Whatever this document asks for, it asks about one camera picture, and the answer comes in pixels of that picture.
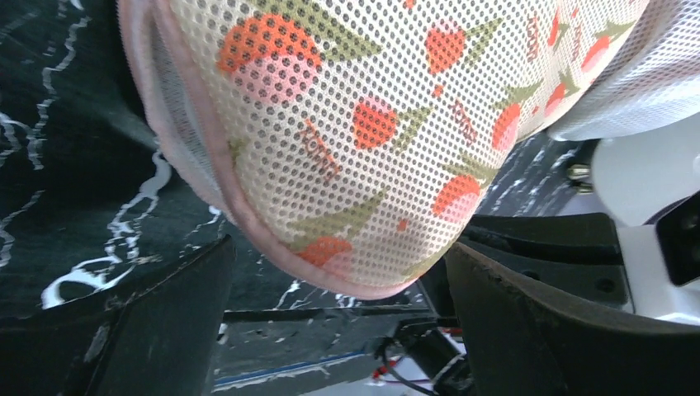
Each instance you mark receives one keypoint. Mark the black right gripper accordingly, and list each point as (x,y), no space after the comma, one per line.
(581,255)

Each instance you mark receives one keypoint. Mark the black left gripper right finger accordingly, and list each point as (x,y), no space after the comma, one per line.
(524,337)

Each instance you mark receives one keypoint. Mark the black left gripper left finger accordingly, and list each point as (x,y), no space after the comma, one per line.
(152,335)

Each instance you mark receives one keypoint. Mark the floral mesh laundry bag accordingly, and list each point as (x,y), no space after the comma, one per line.
(352,141)

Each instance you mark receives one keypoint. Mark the white mesh laundry bag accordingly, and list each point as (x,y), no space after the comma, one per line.
(651,82)

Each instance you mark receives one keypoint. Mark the white cylindrical drum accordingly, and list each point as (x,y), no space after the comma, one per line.
(636,177)

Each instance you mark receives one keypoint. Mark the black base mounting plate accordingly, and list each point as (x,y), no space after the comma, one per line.
(417,354)

